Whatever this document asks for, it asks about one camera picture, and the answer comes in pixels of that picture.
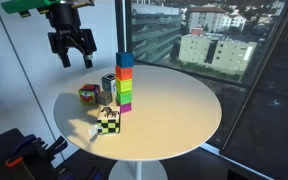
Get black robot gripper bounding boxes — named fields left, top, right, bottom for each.
left=47, top=3, right=97, bottom=68

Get soft orange patterned cube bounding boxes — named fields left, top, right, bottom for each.
left=78, top=84, right=100, bottom=105

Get blue white soft cube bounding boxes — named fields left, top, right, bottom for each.
left=102, top=73, right=116, bottom=92

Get small gray block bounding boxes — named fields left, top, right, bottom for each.
left=97, top=91, right=113, bottom=105

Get blue foam block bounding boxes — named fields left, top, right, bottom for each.
left=116, top=52, right=134, bottom=68

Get orange foam block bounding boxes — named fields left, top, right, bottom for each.
left=115, top=66, right=132, bottom=80

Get yellow-green foam block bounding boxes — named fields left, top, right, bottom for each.
left=116, top=79, right=132, bottom=92

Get green foam block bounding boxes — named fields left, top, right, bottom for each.
left=116, top=91, right=132, bottom=105

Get magenta foam block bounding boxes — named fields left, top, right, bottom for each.
left=117, top=101, right=132, bottom=114

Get green checkered zebra cube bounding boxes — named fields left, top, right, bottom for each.
left=97, top=106, right=121, bottom=134

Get round white table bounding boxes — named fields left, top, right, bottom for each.
left=53, top=65, right=222, bottom=180

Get black clamp tool rack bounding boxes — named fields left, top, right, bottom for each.
left=0, top=128, right=68, bottom=180

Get green camera mount bracket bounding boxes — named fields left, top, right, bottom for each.
left=0, top=0, right=96, bottom=19

